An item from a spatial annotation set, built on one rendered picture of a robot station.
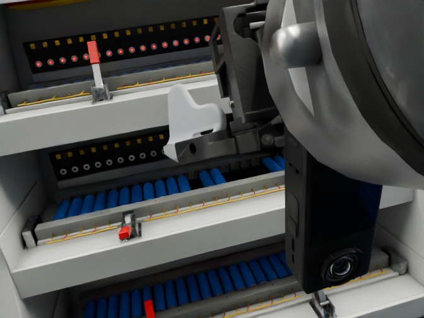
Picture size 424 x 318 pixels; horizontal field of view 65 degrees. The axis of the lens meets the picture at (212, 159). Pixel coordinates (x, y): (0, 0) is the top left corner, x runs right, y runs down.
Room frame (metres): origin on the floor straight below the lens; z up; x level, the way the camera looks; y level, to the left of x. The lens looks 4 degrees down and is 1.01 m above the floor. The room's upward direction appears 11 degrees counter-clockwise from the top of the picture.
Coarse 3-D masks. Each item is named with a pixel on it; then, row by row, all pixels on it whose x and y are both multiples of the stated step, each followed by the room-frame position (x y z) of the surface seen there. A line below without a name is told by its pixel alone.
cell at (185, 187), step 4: (180, 176) 0.60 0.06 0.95; (184, 176) 0.60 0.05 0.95; (180, 180) 0.58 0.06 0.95; (184, 180) 0.58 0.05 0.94; (180, 184) 0.57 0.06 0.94; (184, 184) 0.56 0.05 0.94; (188, 184) 0.57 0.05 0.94; (180, 188) 0.56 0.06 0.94; (184, 188) 0.55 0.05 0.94; (188, 188) 0.55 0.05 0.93
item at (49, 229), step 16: (256, 176) 0.55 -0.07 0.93; (272, 176) 0.54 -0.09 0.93; (192, 192) 0.52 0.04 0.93; (208, 192) 0.52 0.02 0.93; (224, 192) 0.52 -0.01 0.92; (240, 192) 0.52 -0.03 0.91; (112, 208) 0.51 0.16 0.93; (128, 208) 0.50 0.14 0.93; (144, 208) 0.50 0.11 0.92; (160, 208) 0.51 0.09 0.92; (176, 208) 0.51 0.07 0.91; (48, 224) 0.49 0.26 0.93; (64, 224) 0.49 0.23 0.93; (80, 224) 0.49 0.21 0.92; (96, 224) 0.49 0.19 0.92
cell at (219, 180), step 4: (216, 168) 0.61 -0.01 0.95; (212, 172) 0.60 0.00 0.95; (216, 172) 0.59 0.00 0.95; (212, 176) 0.59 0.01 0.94; (216, 176) 0.58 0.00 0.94; (220, 176) 0.57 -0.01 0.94; (216, 180) 0.57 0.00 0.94; (220, 180) 0.56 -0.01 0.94; (224, 180) 0.56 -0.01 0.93; (216, 184) 0.56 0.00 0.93
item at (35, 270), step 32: (160, 160) 0.63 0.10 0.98; (32, 192) 0.56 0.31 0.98; (384, 192) 0.52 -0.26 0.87; (32, 224) 0.49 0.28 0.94; (160, 224) 0.49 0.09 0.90; (192, 224) 0.48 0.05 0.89; (224, 224) 0.47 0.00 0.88; (256, 224) 0.49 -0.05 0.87; (32, 256) 0.46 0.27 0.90; (64, 256) 0.45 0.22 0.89; (96, 256) 0.45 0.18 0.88; (128, 256) 0.46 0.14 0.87; (160, 256) 0.47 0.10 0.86; (32, 288) 0.44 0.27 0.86
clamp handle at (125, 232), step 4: (124, 216) 0.46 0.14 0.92; (128, 216) 0.46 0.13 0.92; (128, 220) 0.47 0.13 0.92; (128, 224) 0.46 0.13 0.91; (132, 224) 0.47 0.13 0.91; (124, 228) 0.42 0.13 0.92; (128, 228) 0.41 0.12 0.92; (120, 232) 0.40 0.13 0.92; (124, 232) 0.40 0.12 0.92; (128, 232) 0.40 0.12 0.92; (120, 236) 0.40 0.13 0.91; (124, 236) 0.40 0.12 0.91; (128, 236) 0.40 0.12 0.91
